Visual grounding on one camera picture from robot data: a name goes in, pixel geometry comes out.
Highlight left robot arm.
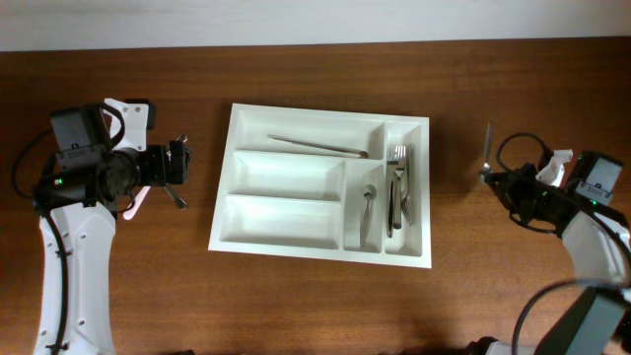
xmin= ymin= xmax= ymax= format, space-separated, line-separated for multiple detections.
xmin=32 ymin=99 xmax=191 ymax=354

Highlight pink plastic knife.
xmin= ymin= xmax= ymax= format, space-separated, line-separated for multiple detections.
xmin=122 ymin=186 xmax=151 ymax=220

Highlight steel kitchen tongs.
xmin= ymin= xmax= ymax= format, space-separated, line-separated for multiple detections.
xmin=268 ymin=135 xmax=370 ymax=159

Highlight steel fork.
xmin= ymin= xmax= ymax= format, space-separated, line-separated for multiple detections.
xmin=393 ymin=145 xmax=406 ymax=230
xmin=401 ymin=145 xmax=414 ymax=226
xmin=386 ymin=146 xmax=396 ymax=239

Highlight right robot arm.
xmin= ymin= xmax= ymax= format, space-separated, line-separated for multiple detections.
xmin=466 ymin=149 xmax=630 ymax=354

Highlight small steel teaspoon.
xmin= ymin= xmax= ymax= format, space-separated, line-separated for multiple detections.
xmin=360 ymin=184 xmax=377 ymax=248
xmin=478 ymin=123 xmax=492 ymax=182

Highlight white plastic cutlery tray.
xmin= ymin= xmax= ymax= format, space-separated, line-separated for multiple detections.
xmin=208 ymin=104 xmax=432 ymax=268

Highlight large steel spoon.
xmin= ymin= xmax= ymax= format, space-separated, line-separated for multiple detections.
xmin=164 ymin=184 xmax=188 ymax=210
xmin=175 ymin=134 xmax=188 ymax=143

